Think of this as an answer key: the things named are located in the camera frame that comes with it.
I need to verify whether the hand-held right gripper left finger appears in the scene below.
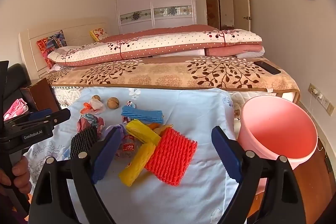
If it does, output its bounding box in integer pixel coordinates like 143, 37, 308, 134
28, 126, 124, 224

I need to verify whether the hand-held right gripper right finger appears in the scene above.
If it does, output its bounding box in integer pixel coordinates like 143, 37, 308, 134
211, 126, 307, 224

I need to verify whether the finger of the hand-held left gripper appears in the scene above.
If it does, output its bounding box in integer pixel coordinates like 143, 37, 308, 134
28, 109, 53, 121
37, 108, 71, 128

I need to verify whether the clear red-label snack wrapper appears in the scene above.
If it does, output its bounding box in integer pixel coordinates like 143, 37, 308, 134
114, 135, 142, 159

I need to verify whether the black foam net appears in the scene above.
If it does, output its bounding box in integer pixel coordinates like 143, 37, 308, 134
70, 126, 99, 160

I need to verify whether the pink blue wrapper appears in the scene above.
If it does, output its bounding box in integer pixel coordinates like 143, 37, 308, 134
77, 113, 105, 139

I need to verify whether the yellow foam net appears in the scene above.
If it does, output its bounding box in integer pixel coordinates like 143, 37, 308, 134
125, 119, 161, 146
119, 142, 156, 187

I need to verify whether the orange clear candy wrapper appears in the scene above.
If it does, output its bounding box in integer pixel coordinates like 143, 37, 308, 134
80, 98, 106, 115

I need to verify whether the pink plastic bucket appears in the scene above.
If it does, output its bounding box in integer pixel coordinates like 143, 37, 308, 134
238, 95, 319, 195

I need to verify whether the blue foam net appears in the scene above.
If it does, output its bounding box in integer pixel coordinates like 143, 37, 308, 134
121, 105, 164, 123

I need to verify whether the red foam net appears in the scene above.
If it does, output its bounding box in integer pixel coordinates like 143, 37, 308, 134
144, 127, 198, 186

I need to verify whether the person's left hand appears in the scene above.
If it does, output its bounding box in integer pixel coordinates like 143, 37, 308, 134
0, 156, 32, 195

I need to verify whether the brown wooden nightstand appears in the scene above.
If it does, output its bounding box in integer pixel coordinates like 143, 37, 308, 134
20, 78, 60, 113

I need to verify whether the pink printed cloth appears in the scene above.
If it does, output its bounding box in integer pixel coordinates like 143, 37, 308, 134
4, 98, 29, 121

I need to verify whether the black chair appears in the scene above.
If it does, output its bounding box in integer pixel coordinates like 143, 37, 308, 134
5, 63, 29, 109

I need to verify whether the colourful printed pillow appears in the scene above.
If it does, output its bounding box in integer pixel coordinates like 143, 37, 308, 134
36, 30, 67, 69

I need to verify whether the light blue floral cloth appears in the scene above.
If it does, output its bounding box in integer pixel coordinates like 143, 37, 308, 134
24, 87, 252, 224

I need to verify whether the cream wooden bed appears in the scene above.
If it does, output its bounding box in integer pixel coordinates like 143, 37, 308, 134
18, 17, 300, 119

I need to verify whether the brown leaf-print blanket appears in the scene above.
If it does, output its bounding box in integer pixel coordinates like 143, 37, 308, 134
46, 55, 300, 106

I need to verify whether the black smartphone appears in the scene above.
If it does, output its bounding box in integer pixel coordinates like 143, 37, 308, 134
253, 61, 282, 75

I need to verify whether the yellow floral pillow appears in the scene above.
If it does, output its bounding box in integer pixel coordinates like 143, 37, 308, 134
89, 28, 109, 42

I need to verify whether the polka dot folded quilt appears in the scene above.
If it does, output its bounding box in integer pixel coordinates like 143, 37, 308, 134
48, 25, 265, 67

